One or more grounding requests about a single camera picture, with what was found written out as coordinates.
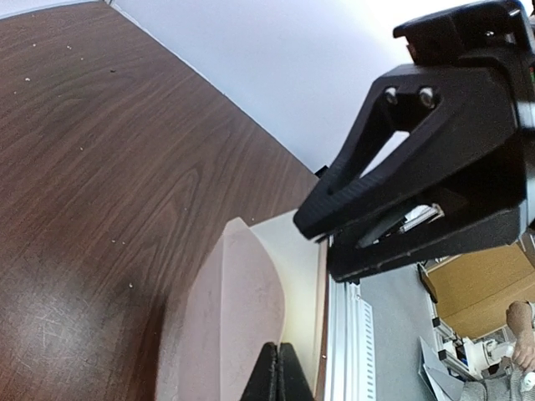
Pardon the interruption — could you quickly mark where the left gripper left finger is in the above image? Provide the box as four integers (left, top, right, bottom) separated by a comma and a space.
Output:
240, 343, 278, 401

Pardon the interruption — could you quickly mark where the cardboard box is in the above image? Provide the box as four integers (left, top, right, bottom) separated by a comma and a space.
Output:
428, 244, 534, 339

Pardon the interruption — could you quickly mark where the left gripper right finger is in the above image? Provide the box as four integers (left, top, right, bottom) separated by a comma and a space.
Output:
278, 343, 313, 401

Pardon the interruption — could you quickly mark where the person in striped shirt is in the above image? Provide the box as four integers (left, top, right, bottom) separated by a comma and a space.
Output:
459, 299, 535, 401

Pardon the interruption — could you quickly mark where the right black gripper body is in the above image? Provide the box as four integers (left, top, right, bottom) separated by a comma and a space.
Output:
392, 0, 535, 235

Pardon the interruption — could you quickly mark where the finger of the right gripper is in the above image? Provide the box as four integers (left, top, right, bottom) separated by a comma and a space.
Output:
328, 187, 527, 282
294, 64, 517, 239

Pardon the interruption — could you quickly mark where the beige envelope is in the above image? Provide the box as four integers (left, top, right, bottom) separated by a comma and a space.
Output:
155, 212, 327, 400

